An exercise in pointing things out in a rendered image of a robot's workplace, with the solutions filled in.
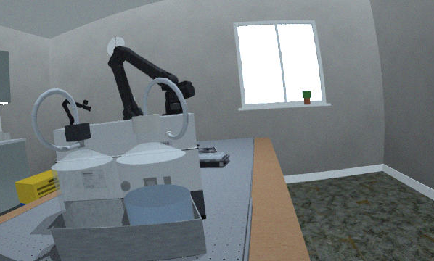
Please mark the white plastic bottle with black cap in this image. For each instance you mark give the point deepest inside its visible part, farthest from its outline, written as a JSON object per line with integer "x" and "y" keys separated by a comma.
{"x": 86, "y": 183}

